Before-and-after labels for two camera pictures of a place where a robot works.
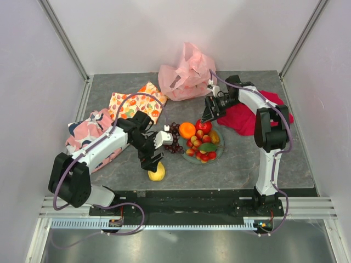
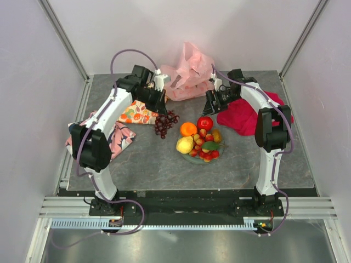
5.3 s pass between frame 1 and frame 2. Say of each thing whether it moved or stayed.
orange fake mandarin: stayed
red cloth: stayed
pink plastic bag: stayed
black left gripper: moved
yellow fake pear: moved
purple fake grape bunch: moved
